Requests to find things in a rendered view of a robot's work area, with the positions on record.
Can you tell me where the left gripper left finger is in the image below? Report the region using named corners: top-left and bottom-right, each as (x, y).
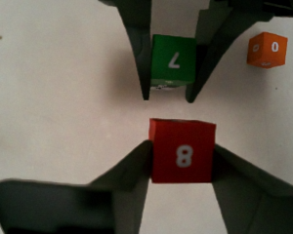
top-left (0, 139), bottom-right (151, 234)

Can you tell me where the red block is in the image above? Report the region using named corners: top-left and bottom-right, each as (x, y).
top-left (148, 118), bottom-right (217, 184)

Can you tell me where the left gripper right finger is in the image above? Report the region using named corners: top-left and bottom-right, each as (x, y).
top-left (211, 143), bottom-right (293, 234)

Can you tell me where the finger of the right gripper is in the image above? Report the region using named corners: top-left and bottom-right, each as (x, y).
top-left (98, 0), bottom-right (152, 100)
top-left (186, 6), bottom-right (275, 103)

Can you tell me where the green block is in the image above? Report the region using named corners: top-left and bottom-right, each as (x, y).
top-left (150, 34), bottom-right (196, 86)

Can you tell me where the orange block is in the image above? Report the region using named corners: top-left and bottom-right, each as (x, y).
top-left (246, 31), bottom-right (288, 69)

